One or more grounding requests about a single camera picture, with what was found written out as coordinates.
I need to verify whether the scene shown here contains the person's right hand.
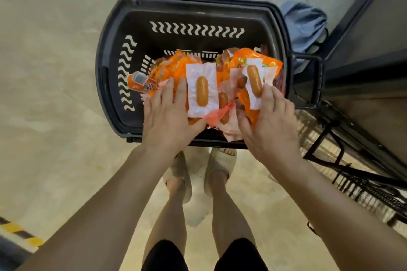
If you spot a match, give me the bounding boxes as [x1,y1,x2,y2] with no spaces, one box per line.
[237,83,303,170]

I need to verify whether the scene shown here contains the person's left hand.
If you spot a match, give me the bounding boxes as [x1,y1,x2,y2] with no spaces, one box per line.
[141,77,207,154]

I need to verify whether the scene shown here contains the single white-backed sausage packet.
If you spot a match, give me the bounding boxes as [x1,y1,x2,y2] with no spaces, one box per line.
[185,62,220,119]
[241,58,265,111]

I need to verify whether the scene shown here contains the person's left forearm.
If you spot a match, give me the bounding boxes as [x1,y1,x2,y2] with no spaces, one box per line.
[16,144,191,271]

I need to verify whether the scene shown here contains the person's right forearm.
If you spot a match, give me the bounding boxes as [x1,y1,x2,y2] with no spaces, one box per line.
[264,155,407,271]

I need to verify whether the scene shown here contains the pile of orange sausage packs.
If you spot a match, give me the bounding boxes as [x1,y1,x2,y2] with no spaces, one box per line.
[127,47,284,142]

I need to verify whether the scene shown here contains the beige right slipper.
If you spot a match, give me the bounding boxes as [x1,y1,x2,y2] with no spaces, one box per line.
[203,148,238,198]

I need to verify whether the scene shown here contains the beige slipper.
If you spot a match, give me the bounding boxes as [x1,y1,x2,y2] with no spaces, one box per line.
[162,151,193,205]
[203,148,238,198]

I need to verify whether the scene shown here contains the beige left slipper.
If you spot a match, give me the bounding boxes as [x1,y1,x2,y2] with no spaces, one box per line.
[162,151,193,205]

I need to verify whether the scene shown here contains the black plastic shopping basket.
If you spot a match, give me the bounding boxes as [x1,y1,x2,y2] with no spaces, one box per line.
[95,0,325,150]

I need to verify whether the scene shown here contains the blue fabric bag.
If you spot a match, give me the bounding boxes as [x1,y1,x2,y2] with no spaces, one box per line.
[280,1,329,74]

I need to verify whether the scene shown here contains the person's right leg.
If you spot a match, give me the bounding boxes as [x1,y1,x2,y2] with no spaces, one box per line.
[208,169,257,259]

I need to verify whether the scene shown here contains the person's leg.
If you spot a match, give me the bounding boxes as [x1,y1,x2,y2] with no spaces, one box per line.
[208,169,257,259]
[142,176,189,262]

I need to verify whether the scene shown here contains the person's left leg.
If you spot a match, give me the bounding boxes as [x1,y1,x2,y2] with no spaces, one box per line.
[142,176,189,262]

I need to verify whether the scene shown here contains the black metal shelf unit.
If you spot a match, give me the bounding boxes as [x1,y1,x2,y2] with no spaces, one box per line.
[293,0,407,183]

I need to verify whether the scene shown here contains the black shorts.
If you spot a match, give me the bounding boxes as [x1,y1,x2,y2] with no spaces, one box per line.
[141,237,269,271]

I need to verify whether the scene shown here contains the yellow black hazard tape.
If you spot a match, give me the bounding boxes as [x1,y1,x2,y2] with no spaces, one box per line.
[0,216,46,254]

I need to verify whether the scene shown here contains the black wire rack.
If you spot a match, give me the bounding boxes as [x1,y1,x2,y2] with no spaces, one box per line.
[299,108,407,228]

